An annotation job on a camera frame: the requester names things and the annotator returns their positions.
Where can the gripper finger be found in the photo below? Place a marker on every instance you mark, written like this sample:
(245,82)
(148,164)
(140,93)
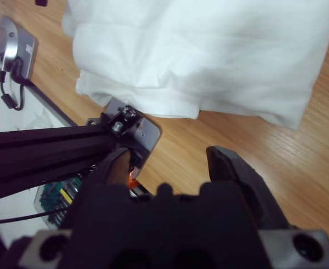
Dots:
(113,168)
(245,179)

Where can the white t-shirt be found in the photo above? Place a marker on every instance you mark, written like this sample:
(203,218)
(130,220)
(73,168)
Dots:
(209,56)

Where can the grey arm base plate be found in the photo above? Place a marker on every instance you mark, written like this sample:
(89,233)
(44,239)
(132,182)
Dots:
(27,47)

